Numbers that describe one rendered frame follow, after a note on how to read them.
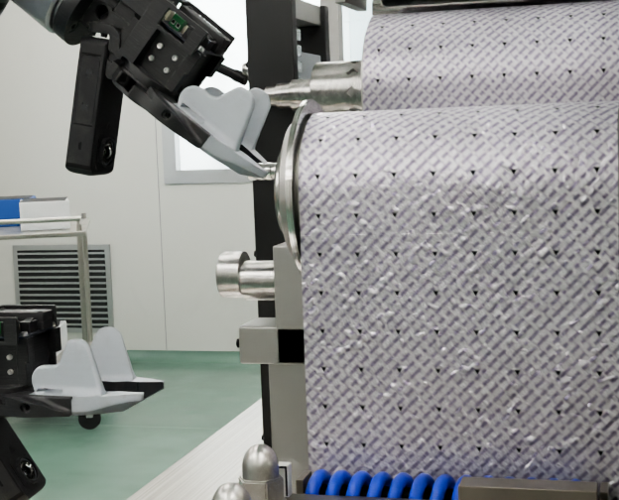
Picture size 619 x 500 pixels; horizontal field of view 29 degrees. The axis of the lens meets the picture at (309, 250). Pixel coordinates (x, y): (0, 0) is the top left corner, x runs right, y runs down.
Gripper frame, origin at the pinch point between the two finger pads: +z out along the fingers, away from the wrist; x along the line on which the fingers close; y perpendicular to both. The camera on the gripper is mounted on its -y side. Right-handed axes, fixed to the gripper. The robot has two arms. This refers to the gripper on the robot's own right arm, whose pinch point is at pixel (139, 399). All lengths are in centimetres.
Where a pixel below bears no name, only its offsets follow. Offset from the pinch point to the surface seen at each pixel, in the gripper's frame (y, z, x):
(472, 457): -3.8, 26.8, -0.3
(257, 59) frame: 28.6, 0.9, 33.0
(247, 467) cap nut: -2.9, 11.7, -8.1
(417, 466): -4.6, 22.5, -0.3
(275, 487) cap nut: -4.4, 13.5, -7.7
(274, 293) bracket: 7.5, 9.2, 8.1
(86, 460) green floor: -108, -176, 350
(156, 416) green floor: -108, -177, 426
